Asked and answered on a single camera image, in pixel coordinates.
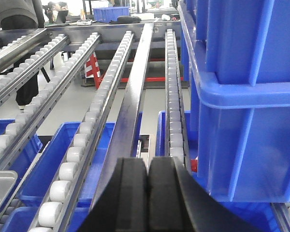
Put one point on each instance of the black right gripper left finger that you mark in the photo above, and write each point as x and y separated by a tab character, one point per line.
122	207

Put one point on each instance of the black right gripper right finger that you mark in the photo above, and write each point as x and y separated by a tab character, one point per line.
177	203

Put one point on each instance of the blue bin lower shelf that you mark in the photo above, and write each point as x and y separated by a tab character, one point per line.
55	171

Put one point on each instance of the white roller track right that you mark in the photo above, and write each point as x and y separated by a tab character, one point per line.
176	138

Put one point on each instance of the white roller track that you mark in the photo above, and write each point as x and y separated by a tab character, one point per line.
176	138
26	123
54	214

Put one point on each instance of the blue bin lower right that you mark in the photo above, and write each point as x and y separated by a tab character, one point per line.
192	136

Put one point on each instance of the white roller track left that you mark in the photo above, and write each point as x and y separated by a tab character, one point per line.
26	123

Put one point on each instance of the red white striped barrier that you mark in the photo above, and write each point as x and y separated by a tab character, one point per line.
93	74

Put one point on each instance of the stacked blue plastic bins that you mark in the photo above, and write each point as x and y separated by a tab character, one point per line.
239	68

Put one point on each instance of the distant blue crate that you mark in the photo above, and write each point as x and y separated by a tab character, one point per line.
108	14

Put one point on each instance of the person in dark clothes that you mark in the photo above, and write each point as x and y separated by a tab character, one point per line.
23	14

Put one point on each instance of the silver metal divider rail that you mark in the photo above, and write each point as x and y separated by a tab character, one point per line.
126	132

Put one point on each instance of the red metal frame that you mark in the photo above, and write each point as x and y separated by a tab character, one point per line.
149	82

